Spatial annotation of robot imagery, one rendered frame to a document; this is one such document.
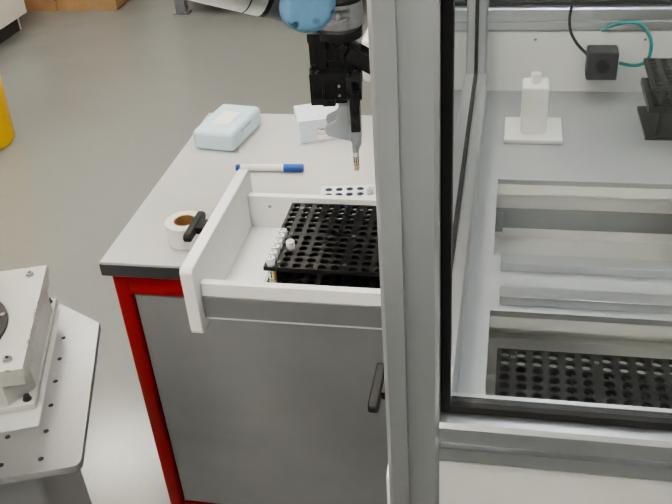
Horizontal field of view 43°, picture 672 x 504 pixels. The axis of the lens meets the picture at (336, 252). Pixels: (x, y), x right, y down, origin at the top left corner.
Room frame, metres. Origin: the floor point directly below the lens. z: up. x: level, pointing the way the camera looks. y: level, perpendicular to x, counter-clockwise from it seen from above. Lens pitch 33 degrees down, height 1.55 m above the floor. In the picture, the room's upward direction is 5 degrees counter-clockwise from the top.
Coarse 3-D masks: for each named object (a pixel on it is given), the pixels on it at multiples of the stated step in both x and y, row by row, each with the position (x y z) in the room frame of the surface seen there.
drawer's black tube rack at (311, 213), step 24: (312, 216) 1.10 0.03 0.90; (336, 216) 1.09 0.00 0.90; (360, 216) 1.08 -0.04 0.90; (312, 240) 1.03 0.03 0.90; (336, 240) 1.02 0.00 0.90; (360, 240) 1.02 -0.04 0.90; (288, 264) 0.97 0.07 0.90; (312, 264) 0.97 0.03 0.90; (336, 264) 0.96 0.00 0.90; (360, 264) 0.96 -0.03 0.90
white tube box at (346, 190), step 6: (324, 186) 1.37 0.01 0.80; (330, 186) 1.37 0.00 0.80; (336, 186) 1.37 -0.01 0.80; (342, 186) 1.37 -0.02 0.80; (348, 186) 1.36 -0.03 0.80; (354, 186) 1.36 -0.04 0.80; (360, 186) 1.36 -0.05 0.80; (366, 186) 1.36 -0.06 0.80; (372, 186) 1.36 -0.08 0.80; (324, 192) 1.35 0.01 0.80; (330, 192) 1.35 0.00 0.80; (336, 192) 1.34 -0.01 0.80; (342, 192) 1.34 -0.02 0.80; (348, 192) 1.34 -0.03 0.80; (354, 192) 1.34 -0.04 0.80; (360, 192) 1.34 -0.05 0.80; (366, 192) 1.34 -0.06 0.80
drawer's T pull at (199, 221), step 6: (198, 216) 1.10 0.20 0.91; (204, 216) 1.11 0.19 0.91; (192, 222) 1.08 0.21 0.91; (198, 222) 1.09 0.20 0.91; (204, 222) 1.08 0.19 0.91; (192, 228) 1.07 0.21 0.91; (198, 228) 1.07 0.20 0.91; (186, 234) 1.05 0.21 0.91; (192, 234) 1.06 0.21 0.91; (186, 240) 1.05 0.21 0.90
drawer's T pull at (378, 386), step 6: (378, 366) 0.73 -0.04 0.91; (378, 372) 0.72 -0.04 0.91; (378, 378) 0.71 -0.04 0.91; (372, 384) 0.70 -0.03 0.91; (378, 384) 0.70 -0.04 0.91; (384, 384) 0.70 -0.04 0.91; (372, 390) 0.69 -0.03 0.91; (378, 390) 0.69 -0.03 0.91; (384, 390) 0.69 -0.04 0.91; (372, 396) 0.68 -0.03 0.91; (378, 396) 0.68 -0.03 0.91; (384, 396) 0.69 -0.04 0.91; (372, 402) 0.67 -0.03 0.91; (378, 402) 0.68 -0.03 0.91; (372, 408) 0.67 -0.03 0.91; (378, 408) 0.67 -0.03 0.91
